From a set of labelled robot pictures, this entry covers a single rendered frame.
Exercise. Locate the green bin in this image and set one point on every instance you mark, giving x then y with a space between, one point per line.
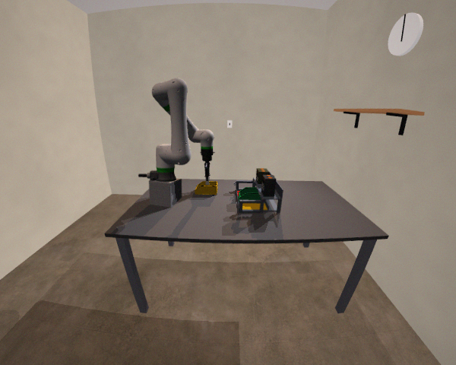
249 193

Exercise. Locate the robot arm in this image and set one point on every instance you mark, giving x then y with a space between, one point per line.
172 96

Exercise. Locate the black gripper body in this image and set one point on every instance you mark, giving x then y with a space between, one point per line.
207 159

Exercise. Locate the yellow bin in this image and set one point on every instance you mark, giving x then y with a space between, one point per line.
203 189

